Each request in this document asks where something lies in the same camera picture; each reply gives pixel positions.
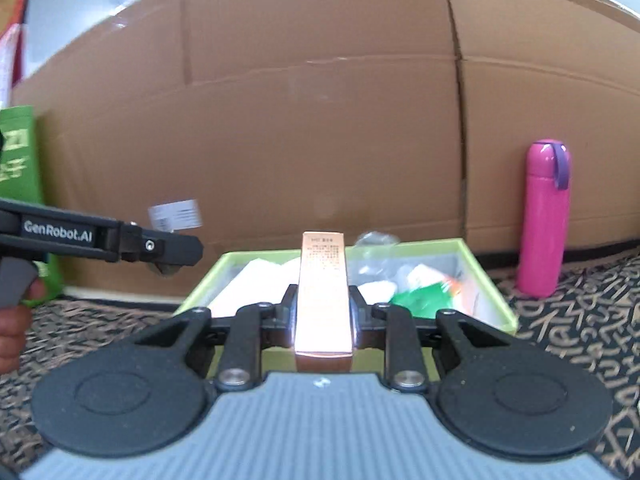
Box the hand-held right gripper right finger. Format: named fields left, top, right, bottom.
left=347, top=284, right=511, bottom=393

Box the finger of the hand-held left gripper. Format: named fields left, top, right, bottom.
left=120, top=221, right=205, bottom=277

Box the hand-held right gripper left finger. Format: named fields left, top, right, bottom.
left=135, top=284, right=301, bottom=393

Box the rose gold box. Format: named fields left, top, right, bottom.
left=294, top=231, right=355, bottom=374

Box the white sock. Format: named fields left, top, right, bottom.
left=212, top=257, right=301, bottom=318

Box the lime green box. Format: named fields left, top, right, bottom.
left=172, top=237, right=518, bottom=376

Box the green and white box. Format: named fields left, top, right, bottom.
left=389, top=282, right=468, bottom=320

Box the person's left hand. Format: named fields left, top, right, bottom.
left=0, top=280, right=47, bottom=376

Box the green paper bag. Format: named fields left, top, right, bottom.
left=0, top=105, right=65, bottom=307

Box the large labelled cardboard box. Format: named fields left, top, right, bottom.
left=10, top=0, right=468, bottom=303

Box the pink insulated bottle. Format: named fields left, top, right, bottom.
left=516, top=139, right=572, bottom=297

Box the black letter-print mat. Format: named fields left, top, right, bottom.
left=0, top=247, right=640, bottom=480

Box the red patterned box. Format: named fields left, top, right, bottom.
left=0, top=0, right=38, bottom=108

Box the plain cardboard box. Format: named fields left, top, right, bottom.
left=442, top=0, right=640, bottom=261

